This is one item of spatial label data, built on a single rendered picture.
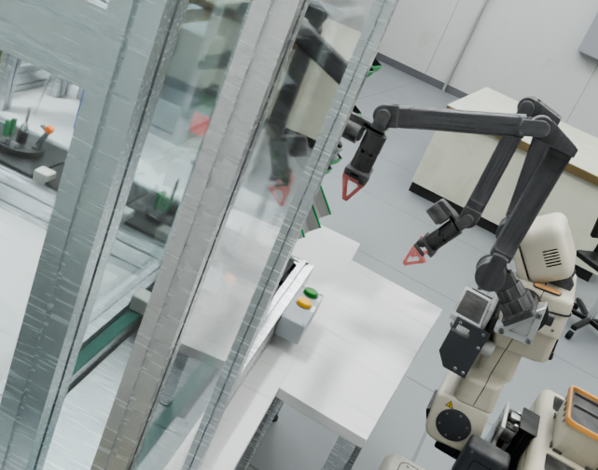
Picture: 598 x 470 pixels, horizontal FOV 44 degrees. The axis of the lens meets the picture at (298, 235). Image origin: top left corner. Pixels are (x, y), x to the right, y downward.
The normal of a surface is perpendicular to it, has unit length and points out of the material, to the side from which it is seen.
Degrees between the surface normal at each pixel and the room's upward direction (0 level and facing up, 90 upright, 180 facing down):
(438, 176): 90
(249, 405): 0
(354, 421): 0
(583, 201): 90
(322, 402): 0
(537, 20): 90
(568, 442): 92
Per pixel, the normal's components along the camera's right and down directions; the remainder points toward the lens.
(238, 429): 0.36, -0.85
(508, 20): -0.37, 0.25
